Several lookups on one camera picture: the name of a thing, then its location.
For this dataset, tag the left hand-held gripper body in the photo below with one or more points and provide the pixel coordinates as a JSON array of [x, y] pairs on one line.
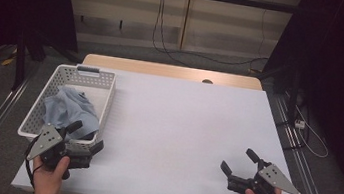
[[48, 143]]

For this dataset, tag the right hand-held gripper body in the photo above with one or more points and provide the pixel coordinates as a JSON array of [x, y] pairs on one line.
[[270, 177]]

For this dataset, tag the light blue tank top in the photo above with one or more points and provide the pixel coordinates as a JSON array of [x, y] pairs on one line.
[[71, 107]]

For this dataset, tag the white perforated plastic basket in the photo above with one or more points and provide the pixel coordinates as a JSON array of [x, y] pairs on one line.
[[72, 73]]

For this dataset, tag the person's left hand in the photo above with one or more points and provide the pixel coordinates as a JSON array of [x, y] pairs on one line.
[[48, 180]]

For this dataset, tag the white floor plug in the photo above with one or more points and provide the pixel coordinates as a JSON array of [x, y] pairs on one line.
[[299, 124]]

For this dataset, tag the white table board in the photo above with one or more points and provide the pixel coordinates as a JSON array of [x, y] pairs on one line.
[[172, 127]]

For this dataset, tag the black metal stand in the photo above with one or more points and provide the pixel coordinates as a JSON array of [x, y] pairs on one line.
[[294, 93], [20, 57]]

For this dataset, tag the yellow tape strip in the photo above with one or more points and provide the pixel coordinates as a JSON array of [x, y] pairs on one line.
[[7, 62]]

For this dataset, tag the small black wall bracket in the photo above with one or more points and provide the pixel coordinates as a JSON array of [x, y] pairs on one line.
[[120, 24]]

